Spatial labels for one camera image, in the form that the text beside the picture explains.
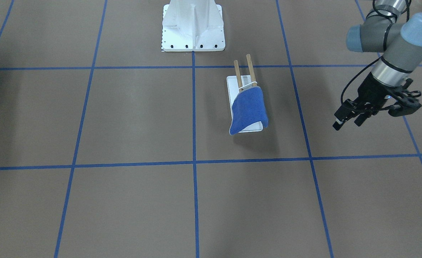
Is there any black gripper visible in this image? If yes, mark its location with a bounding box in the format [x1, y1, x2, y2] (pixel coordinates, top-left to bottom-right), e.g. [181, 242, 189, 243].
[332, 72, 399, 131]

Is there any blue towel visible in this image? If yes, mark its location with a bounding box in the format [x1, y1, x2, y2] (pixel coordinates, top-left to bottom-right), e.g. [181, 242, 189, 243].
[229, 86, 269, 135]

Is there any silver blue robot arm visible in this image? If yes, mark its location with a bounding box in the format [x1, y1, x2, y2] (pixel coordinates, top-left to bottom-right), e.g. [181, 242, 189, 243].
[333, 0, 422, 130]

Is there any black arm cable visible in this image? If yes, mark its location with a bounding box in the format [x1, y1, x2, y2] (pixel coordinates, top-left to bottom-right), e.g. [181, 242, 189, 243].
[341, 57, 380, 104]

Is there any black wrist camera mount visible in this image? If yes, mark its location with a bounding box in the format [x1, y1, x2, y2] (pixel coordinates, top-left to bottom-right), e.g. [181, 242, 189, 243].
[388, 78, 422, 116]

